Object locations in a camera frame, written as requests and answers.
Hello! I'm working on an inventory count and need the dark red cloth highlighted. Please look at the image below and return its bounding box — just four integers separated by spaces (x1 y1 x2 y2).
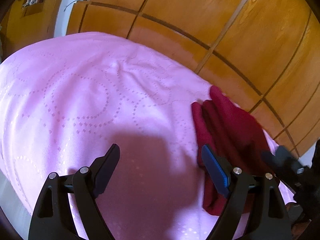
191 85 277 217

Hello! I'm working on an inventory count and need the pink dotted bedsheet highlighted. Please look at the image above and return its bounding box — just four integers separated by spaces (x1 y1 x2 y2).
1 33 217 239

